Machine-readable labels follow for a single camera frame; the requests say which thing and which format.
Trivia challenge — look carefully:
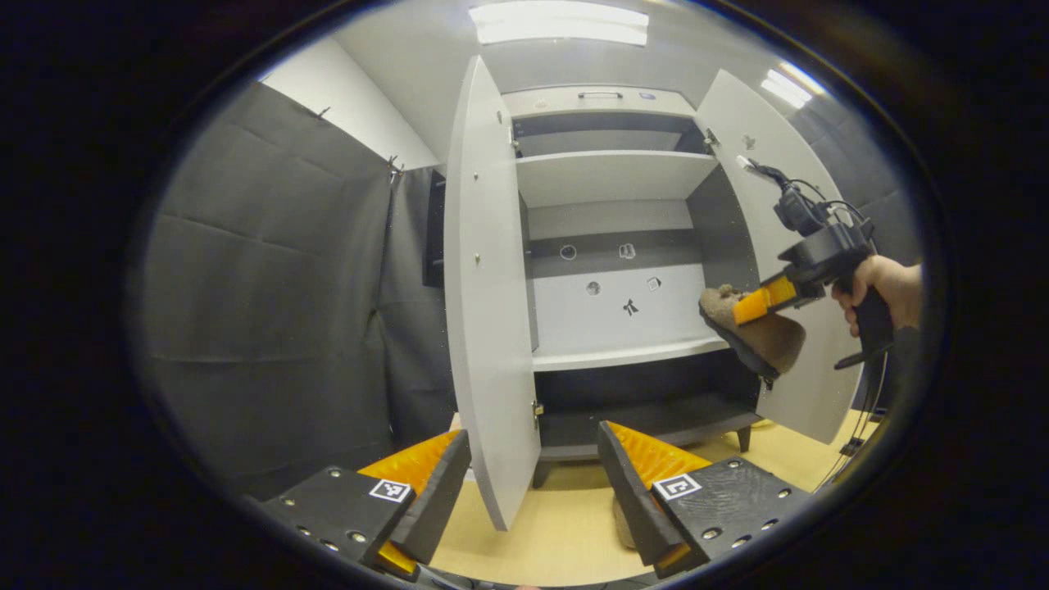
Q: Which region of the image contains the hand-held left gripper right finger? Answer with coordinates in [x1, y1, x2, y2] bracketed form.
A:
[597, 420, 812, 579]

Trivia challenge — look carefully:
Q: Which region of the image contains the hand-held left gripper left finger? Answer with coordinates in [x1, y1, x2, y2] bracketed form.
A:
[258, 428, 473, 579]

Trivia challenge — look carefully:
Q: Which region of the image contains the brown fuzzy shoe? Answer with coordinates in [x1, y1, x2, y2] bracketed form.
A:
[611, 494, 642, 550]
[698, 284, 808, 379]

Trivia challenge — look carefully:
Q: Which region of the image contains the grey cabinet door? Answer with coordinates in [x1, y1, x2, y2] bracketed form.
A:
[695, 70, 865, 445]
[443, 56, 543, 532]

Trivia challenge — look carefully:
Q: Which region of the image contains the grey shoe cabinet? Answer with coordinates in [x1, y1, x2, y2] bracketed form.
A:
[502, 86, 767, 488]

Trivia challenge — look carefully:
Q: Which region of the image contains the black backdrop cloth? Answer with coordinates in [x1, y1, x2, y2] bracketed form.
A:
[791, 98, 923, 267]
[381, 166, 457, 447]
[139, 82, 396, 501]

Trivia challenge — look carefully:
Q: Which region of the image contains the ceiling light panel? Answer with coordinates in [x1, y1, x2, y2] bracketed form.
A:
[469, 2, 650, 47]
[761, 61, 827, 110]

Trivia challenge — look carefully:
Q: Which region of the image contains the black cable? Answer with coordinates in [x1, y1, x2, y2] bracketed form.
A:
[820, 352, 892, 492]
[736, 154, 870, 230]

